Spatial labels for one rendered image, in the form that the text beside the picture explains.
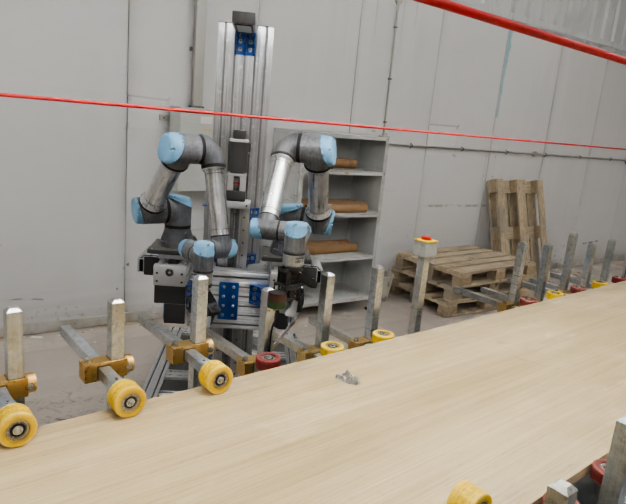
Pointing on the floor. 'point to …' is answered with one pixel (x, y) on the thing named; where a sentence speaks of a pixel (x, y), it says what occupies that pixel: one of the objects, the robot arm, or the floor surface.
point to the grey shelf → (371, 173)
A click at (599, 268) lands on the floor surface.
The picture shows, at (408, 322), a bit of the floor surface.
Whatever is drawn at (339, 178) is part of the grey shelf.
